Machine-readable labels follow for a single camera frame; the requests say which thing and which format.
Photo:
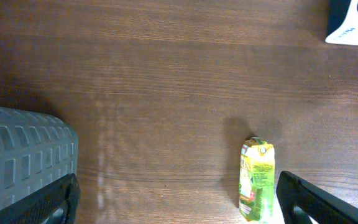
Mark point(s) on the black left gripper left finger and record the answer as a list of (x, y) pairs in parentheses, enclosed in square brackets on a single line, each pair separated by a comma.
[(55, 203)]

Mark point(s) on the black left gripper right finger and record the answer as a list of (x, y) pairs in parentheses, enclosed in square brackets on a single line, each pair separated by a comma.
[(303, 202)]

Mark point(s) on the green yellow juice carton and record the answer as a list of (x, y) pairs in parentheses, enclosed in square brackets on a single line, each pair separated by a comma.
[(256, 180)]

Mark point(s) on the white barcode scanner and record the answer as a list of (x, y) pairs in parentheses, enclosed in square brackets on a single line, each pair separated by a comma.
[(342, 22)]

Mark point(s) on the dark grey plastic basket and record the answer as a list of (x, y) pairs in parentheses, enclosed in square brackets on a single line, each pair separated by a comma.
[(36, 149)]

